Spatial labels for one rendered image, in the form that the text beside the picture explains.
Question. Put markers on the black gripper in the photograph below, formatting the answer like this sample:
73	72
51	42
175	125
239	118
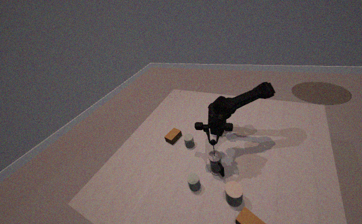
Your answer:
205	127

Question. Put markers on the glass french press with black knob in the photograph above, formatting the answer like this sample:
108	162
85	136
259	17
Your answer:
216	167

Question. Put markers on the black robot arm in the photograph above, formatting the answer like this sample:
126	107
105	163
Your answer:
227	106

